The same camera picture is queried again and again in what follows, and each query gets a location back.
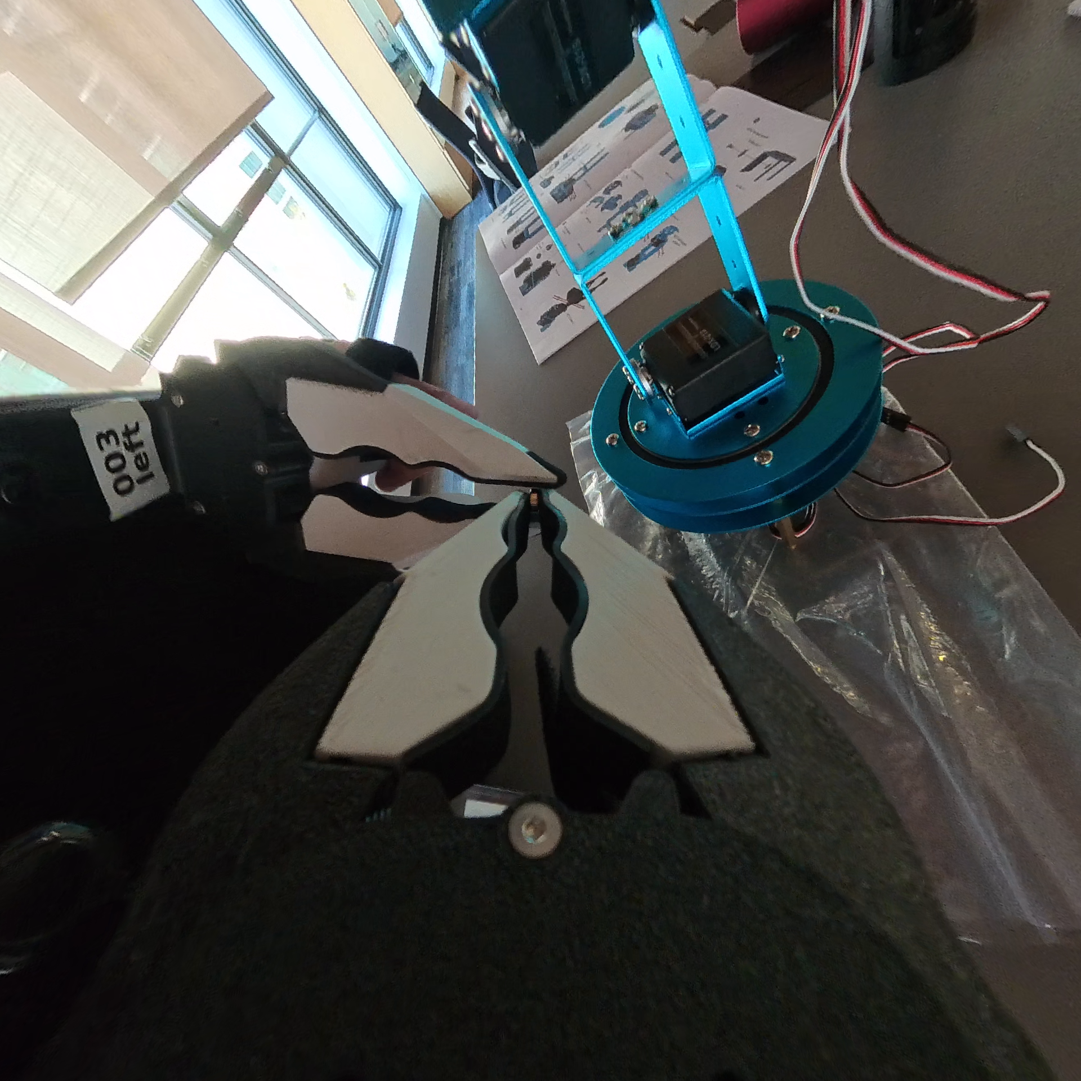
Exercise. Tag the black cylindrical object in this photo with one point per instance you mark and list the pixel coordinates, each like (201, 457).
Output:
(925, 38)

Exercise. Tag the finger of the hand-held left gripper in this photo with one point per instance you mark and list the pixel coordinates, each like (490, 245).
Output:
(422, 422)
(363, 536)

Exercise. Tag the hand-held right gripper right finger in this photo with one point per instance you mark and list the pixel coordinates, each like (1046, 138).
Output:
(659, 676)

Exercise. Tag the large glass window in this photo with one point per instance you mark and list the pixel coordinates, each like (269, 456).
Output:
(211, 211)

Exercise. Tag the blue toy robot arm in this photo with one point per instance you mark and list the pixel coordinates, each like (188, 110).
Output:
(735, 490)

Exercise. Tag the black office chair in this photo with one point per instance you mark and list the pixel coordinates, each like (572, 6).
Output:
(447, 127)

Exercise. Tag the person's left hand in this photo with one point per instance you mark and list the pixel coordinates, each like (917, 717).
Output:
(393, 477)

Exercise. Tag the dark red metal bottle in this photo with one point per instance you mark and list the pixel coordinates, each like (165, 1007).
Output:
(777, 21)

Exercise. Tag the large clear plastic bag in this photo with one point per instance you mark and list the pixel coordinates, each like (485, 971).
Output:
(844, 633)

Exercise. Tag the person's black clothing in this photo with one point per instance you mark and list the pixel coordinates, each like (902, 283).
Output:
(127, 676)

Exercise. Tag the assembly instruction manual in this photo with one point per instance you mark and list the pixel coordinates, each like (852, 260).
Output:
(760, 135)

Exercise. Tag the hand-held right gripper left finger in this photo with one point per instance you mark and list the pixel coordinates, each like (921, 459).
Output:
(405, 676)

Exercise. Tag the dark grey desk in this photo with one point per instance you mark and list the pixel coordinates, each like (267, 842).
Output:
(971, 169)

